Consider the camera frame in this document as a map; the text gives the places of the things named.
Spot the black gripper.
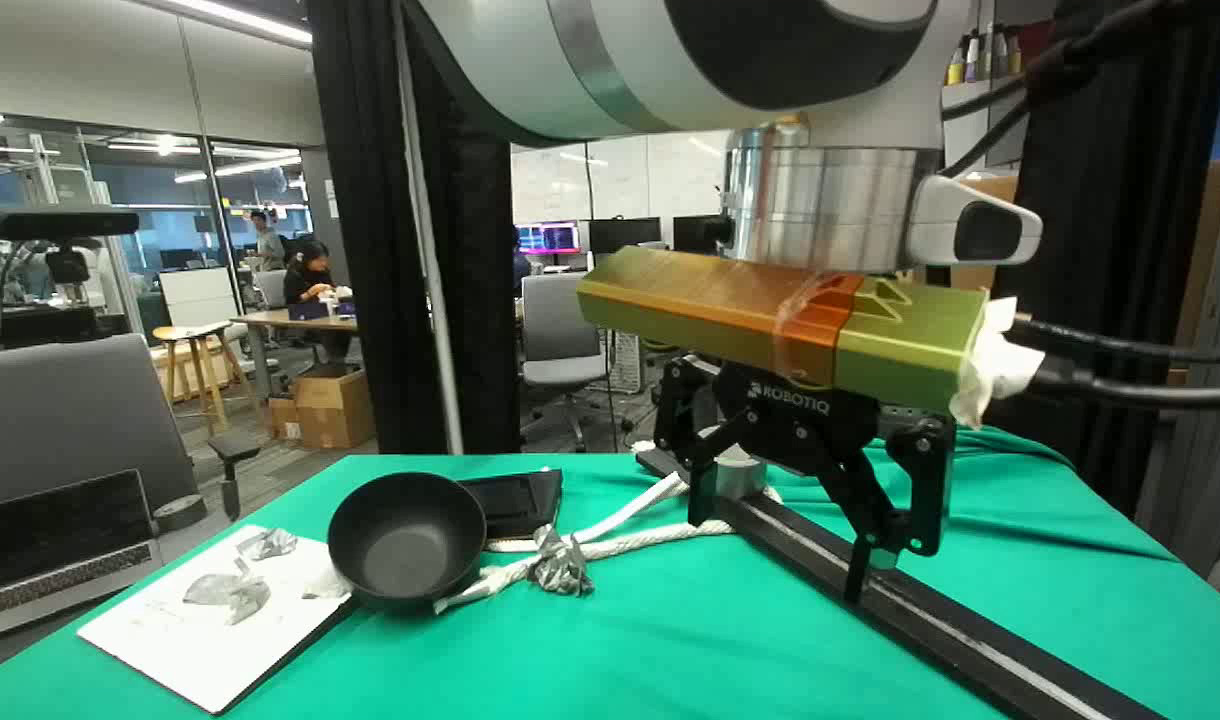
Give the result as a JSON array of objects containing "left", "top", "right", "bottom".
[{"left": 652, "top": 351, "right": 960, "bottom": 602}]

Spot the grey masking tape roll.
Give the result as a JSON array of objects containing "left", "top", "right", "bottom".
[{"left": 710, "top": 444, "right": 772, "bottom": 502}]

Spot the black bowl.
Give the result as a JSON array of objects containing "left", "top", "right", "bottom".
[{"left": 323, "top": 467, "right": 493, "bottom": 616}]

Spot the white tissue wad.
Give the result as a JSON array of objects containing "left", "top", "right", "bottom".
[{"left": 947, "top": 297, "right": 1049, "bottom": 430}]

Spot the green table cloth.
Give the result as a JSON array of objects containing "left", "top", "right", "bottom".
[{"left": 0, "top": 421, "right": 1220, "bottom": 720}]

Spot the dark computer monitor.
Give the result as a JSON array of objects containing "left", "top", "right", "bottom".
[
  {"left": 584, "top": 217, "right": 670, "bottom": 259},
  {"left": 670, "top": 212, "right": 736, "bottom": 259}
]

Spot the grey office chair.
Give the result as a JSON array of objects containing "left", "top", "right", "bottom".
[{"left": 515, "top": 270, "right": 628, "bottom": 453}]

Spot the black flat tablet case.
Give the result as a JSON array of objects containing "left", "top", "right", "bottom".
[{"left": 460, "top": 465, "right": 567, "bottom": 541}]

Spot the monitor with colourful screen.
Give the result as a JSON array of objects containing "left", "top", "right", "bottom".
[{"left": 511, "top": 221, "right": 590, "bottom": 266}]

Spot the black curtain beside window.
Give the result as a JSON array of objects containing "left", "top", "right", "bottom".
[{"left": 304, "top": 0, "right": 529, "bottom": 460}]

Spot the small cardboard box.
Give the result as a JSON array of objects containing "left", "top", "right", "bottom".
[{"left": 263, "top": 367, "right": 380, "bottom": 457}]

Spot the seated person in black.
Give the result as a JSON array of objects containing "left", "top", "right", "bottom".
[{"left": 280, "top": 235, "right": 361, "bottom": 325}]

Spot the white printed paper sheet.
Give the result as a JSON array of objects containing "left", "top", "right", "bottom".
[{"left": 77, "top": 519, "right": 361, "bottom": 716}]

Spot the wooden stool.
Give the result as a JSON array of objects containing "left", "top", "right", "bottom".
[{"left": 148, "top": 316, "right": 260, "bottom": 430}]

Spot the white board on easel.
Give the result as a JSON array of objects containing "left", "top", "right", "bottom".
[{"left": 155, "top": 262, "right": 239, "bottom": 330}]

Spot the dark laptop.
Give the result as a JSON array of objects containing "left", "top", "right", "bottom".
[{"left": 0, "top": 465, "right": 169, "bottom": 641}]

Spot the long black metal rail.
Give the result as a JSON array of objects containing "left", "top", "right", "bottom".
[{"left": 631, "top": 444, "right": 1165, "bottom": 720}]

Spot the green and gold mount box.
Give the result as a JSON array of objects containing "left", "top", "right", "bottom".
[{"left": 575, "top": 244, "right": 991, "bottom": 421}]

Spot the white rope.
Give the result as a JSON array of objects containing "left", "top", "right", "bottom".
[{"left": 431, "top": 467, "right": 741, "bottom": 619}]

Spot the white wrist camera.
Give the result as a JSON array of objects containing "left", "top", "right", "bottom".
[{"left": 903, "top": 172, "right": 1049, "bottom": 270}]

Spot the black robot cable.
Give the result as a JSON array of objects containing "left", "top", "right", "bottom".
[
  {"left": 1004, "top": 316, "right": 1220, "bottom": 372},
  {"left": 1029, "top": 364, "right": 1220, "bottom": 413}
]

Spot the black curtain beside wall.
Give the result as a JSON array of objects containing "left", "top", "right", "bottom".
[{"left": 960, "top": 0, "right": 1220, "bottom": 519}]

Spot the black camera on stand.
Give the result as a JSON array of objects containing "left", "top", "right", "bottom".
[{"left": 0, "top": 200, "right": 144, "bottom": 247}]

